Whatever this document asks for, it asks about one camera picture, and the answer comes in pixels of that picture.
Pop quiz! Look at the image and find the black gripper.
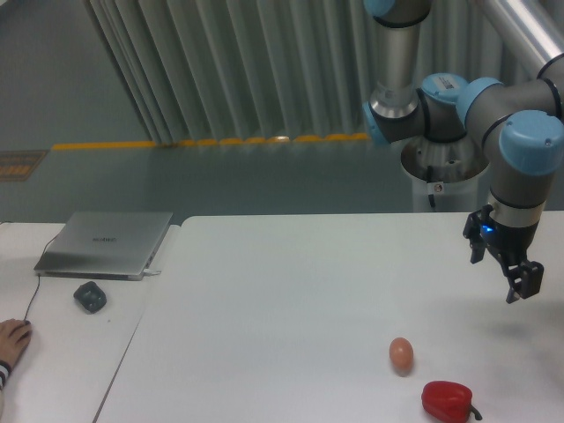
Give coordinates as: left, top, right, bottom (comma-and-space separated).
463, 204, 544, 304

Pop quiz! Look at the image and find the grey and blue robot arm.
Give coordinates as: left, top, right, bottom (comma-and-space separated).
363, 1, 563, 302

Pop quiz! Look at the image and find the striped sleeve forearm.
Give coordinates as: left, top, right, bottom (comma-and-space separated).
0, 360, 12, 412

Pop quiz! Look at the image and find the red bell pepper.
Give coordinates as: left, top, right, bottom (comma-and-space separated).
421, 381, 483, 423

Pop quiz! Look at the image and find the person's hand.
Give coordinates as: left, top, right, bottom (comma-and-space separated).
0, 319, 33, 368

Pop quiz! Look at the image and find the brown egg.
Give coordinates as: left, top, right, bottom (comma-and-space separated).
389, 338, 414, 372

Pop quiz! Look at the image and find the grey pleated curtain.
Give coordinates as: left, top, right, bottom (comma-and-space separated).
81, 0, 538, 146

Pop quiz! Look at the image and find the silver laptop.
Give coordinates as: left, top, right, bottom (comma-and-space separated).
34, 211, 173, 280

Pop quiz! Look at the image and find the small black device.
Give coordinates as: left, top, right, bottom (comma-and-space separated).
73, 281, 107, 314

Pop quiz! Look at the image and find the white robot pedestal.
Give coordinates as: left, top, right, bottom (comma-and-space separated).
400, 137, 488, 212

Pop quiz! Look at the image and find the black mouse cable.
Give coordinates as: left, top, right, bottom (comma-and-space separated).
22, 228, 67, 323

